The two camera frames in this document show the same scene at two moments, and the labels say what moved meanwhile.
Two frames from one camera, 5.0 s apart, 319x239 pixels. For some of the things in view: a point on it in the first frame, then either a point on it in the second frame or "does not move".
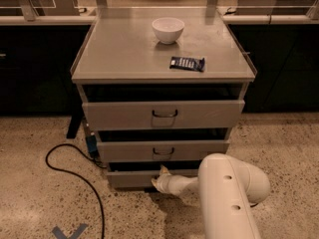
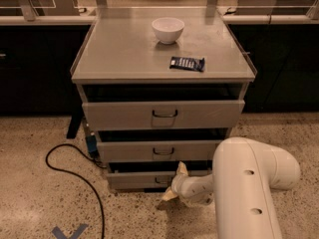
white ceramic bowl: x=167 y=29 does not move
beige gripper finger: x=163 y=170 -> x=181 y=168
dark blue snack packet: x=187 y=64 does not move
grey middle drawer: x=159 y=150 does not move
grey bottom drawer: x=142 y=178 does not move
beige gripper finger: x=155 y=182 -> x=168 y=194
